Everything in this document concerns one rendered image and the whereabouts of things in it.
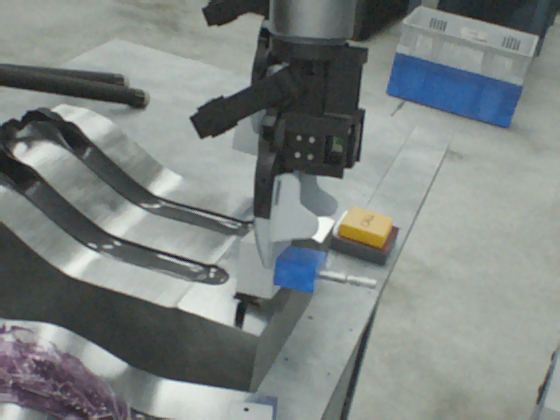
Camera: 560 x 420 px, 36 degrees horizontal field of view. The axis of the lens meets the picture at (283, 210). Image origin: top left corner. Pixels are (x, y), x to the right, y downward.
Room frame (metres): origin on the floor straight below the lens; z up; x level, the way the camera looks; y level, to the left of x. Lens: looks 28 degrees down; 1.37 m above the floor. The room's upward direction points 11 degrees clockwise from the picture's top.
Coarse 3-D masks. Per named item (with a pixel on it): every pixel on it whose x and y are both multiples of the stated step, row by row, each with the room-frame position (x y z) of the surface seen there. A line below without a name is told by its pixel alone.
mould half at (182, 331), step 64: (0, 192) 0.75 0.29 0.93; (64, 192) 0.80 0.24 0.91; (192, 192) 0.91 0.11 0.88; (0, 256) 0.71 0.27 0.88; (64, 256) 0.72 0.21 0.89; (192, 256) 0.77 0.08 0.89; (64, 320) 0.70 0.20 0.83; (128, 320) 0.68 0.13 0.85; (192, 320) 0.66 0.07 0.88; (256, 320) 0.67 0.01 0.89; (256, 384) 0.67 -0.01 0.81
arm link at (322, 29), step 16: (272, 0) 0.74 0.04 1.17; (288, 0) 0.73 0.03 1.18; (304, 0) 0.72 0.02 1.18; (320, 0) 0.72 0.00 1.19; (336, 0) 0.73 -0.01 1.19; (352, 0) 0.74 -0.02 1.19; (272, 16) 0.74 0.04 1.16; (288, 16) 0.72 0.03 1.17; (304, 16) 0.72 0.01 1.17; (320, 16) 0.72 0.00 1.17; (336, 16) 0.73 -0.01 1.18; (352, 16) 0.75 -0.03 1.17; (272, 32) 0.74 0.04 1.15; (288, 32) 0.72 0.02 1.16; (304, 32) 0.72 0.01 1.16; (320, 32) 0.72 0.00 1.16; (336, 32) 0.73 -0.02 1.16; (352, 32) 0.75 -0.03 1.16
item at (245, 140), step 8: (240, 120) 1.01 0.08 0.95; (248, 120) 1.01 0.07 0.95; (240, 128) 1.01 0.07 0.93; (248, 128) 1.01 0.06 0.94; (240, 136) 1.01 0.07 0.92; (248, 136) 1.01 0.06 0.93; (256, 136) 1.01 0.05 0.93; (232, 144) 1.01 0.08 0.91; (240, 144) 1.01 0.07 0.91; (248, 144) 1.01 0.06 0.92; (256, 144) 1.00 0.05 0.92; (248, 152) 1.01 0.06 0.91; (256, 152) 1.00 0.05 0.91
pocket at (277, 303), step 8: (280, 288) 0.74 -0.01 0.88; (288, 288) 0.74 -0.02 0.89; (240, 296) 0.73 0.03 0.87; (248, 296) 0.75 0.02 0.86; (256, 296) 0.75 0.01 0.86; (280, 296) 0.74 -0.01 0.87; (288, 296) 0.74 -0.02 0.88; (264, 304) 0.74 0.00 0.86; (272, 304) 0.74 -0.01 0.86; (280, 304) 0.73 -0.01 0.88; (280, 312) 0.71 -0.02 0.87
